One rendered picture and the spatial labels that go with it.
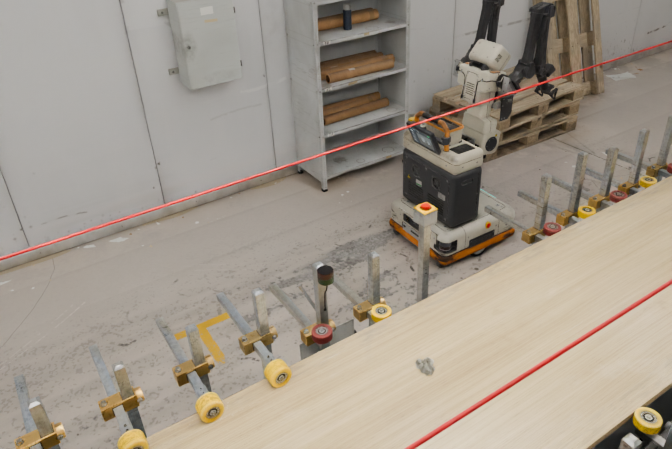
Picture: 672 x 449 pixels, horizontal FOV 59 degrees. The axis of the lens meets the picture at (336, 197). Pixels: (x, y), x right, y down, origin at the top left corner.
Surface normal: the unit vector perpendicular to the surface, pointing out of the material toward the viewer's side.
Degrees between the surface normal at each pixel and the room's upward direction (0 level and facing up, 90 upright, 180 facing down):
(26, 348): 0
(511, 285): 0
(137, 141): 90
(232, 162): 90
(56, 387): 0
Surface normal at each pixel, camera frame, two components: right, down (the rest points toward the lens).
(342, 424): -0.04, -0.86
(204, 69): 0.55, 0.40
